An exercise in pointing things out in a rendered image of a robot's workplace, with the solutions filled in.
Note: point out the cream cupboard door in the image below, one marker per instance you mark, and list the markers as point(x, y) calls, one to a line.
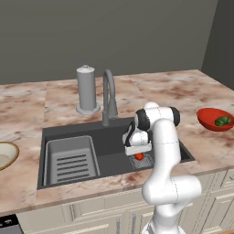
point(91, 228)
point(218, 213)
point(138, 222)

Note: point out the grey paper towel holder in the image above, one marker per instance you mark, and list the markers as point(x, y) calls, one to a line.
point(87, 91)

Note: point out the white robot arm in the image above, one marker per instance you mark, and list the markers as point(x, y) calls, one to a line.
point(163, 143)

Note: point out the grey dish rack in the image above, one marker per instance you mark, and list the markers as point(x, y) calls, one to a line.
point(71, 161)

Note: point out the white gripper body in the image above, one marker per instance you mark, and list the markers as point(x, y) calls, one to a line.
point(138, 149)

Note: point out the grey sink drain strainer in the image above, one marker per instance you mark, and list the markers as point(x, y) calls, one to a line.
point(142, 163)

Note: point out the red tomato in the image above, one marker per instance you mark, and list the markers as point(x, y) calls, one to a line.
point(139, 156)

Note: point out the black dishwasher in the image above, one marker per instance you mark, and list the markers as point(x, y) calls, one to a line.
point(8, 225)

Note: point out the grey tap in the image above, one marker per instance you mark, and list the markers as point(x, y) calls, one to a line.
point(110, 103)

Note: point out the green avocado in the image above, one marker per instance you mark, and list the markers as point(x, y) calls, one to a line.
point(226, 119)
point(218, 122)

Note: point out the dark grey sink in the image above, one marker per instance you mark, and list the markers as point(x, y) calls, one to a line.
point(115, 149)

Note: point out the cream false drawer front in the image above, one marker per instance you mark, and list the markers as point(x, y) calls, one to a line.
point(103, 205)

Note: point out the red bowl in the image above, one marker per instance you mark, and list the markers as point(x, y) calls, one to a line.
point(207, 119)

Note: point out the white bowl with gold rim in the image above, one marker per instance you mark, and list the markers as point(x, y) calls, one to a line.
point(7, 154)

